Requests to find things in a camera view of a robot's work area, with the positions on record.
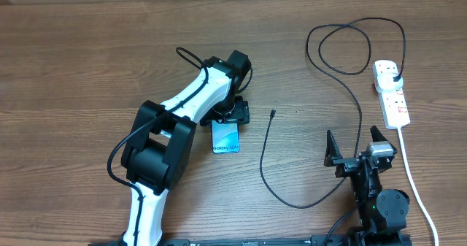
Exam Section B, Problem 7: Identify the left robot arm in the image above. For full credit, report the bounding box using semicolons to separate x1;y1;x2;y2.
110;47;252;245

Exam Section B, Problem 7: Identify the Samsung Galaxy smartphone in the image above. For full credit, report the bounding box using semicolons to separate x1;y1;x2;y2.
211;120;240;154

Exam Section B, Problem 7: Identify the white power strip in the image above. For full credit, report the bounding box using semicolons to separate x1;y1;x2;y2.
372;60;410;129

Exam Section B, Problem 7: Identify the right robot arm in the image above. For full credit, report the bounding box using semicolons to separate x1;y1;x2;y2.
324;126;412;246

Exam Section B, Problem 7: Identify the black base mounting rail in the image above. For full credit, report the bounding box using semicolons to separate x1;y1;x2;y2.
87;234;413;246

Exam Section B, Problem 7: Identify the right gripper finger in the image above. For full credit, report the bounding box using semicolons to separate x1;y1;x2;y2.
370;126;396;153
324;130;342;166

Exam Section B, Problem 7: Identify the white charger plug adapter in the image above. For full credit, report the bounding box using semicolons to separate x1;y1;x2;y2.
374;73;404;93

